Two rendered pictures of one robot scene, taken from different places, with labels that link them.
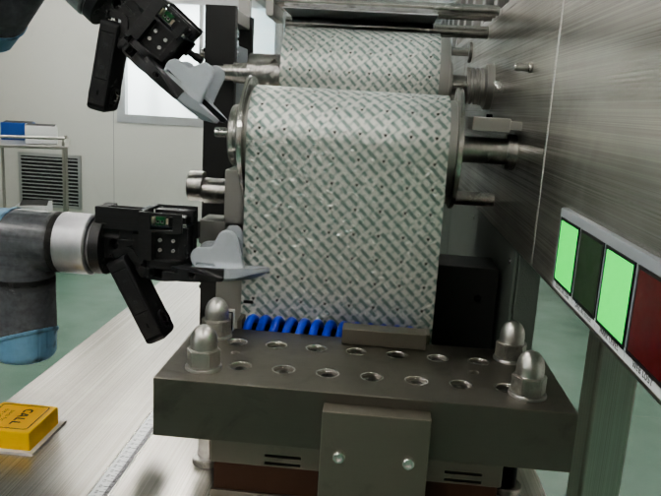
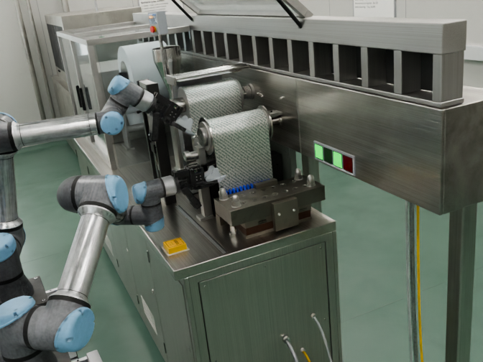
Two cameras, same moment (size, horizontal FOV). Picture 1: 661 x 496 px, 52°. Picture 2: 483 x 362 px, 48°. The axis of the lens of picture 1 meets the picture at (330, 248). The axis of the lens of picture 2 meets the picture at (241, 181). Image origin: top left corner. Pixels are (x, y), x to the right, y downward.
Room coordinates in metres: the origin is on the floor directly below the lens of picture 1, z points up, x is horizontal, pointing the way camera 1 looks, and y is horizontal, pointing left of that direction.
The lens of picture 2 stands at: (-1.03, 0.92, 1.81)
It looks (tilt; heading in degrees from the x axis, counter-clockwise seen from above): 20 degrees down; 334
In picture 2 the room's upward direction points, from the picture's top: 6 degrees counter-clockwise
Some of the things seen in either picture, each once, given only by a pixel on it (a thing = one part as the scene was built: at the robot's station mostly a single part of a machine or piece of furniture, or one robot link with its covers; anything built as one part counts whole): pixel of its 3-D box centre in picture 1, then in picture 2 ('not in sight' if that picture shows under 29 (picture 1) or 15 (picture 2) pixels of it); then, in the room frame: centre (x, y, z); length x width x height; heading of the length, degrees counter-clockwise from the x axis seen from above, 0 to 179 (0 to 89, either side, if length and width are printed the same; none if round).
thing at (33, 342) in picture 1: (19, 313); (149, 215); (0.84, 0.39, 1.01); 0.11 x 0.08 x 0.11; 48
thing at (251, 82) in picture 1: (250, 136); (205, 136); (0.87, 0.11, 1.25); 0.15 x 0.01 x 0.15; 176
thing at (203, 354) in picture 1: (204, 345); (235, 200); (0.64, 0.12, 1.05); 0.04 x 0.04 x 0.04
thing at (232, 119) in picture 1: (240, 135); (203, 136); (0.87, 0.12, 1.25); 0.07 x 0.02 x 0.07; 176
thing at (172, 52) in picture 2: not in sight; (167, 53); (1.58, -0.05, 1.50); 0.14 x 0.14 x 0.06
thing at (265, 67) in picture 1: (269, 74); (177, 105); (1.12, 0.11, 1.34); 0.06 x 0.06 x 0.06; 86
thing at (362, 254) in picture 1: (339, 261); (244, 166); (0.80, -0.01, 1.11); 0.23 x 0.01 x 0.18; 86
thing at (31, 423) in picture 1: (15, 425); (175, 246); (0.72, 0.35, 0.91); 0.07 x 0.07 x 0.02; 86
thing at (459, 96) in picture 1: (453, 149); (264, 123); (0.85, -0.15, 1.25); 0.15 x 0.01 x 0.15; 176
